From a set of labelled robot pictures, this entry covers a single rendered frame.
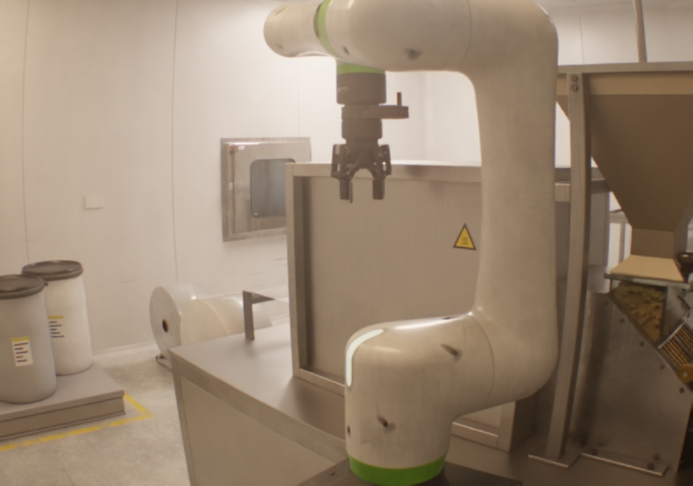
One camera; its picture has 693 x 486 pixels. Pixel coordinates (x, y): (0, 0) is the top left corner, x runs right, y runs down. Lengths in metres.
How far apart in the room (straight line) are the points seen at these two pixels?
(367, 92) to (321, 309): 0.60
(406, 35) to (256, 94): 4.10
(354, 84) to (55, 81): 3.11
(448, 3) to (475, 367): 0.41
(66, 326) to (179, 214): 1.43
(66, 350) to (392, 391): 2.90
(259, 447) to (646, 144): 1.12
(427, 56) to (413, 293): 0.68
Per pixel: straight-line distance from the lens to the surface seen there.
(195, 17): 4.49
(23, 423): 3.12
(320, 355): 1.49
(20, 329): 2.99
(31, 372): 3.07
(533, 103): 0.70
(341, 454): 1.23
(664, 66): 0.96
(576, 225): 0.99
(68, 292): 3.35
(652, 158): 1.01
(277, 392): 1.44
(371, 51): 0.63
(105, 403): 3.21
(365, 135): 1.06
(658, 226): 1.07
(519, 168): 0.69
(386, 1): 0.62
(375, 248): 1.28
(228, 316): 2.06
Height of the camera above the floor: 1.36
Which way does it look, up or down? 6 degrees down
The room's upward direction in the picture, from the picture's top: 1 degrees counter-clockwise
